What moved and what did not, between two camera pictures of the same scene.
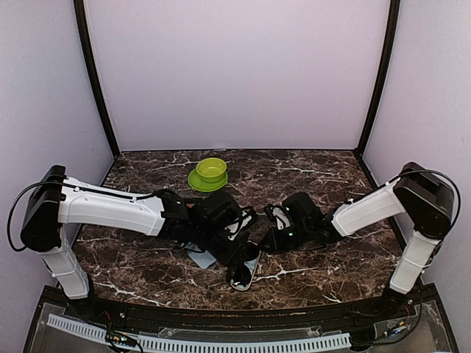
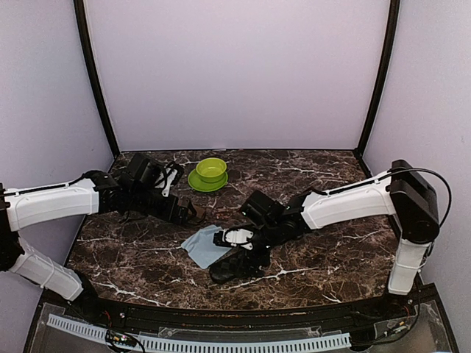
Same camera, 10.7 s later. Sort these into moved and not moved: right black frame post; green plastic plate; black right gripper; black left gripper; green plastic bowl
Moved: black left gripper; black right gripper
Not moved: green plastic bowl; right black frame post; green plastic plate
